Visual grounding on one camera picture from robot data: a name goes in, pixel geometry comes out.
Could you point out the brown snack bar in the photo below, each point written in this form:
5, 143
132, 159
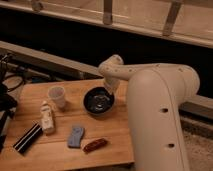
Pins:
94, 145

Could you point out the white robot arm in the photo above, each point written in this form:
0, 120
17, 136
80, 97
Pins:
154, 93

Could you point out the black equipment at left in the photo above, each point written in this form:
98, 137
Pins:
6, 101

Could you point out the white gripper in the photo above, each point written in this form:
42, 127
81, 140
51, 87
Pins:
111, 84

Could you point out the blue sponge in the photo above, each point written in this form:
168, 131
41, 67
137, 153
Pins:
74, 140

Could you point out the dark ceramic bowl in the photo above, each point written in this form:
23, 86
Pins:
98, 101

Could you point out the wooden table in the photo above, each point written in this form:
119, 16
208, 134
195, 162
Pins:
51, 153

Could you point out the translucent plastic cup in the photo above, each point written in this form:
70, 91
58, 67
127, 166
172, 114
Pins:
57, 95

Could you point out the small white bottle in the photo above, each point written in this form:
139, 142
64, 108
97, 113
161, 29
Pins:
47, 122

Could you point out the black striped box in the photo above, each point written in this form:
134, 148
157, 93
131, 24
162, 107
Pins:
25, 142

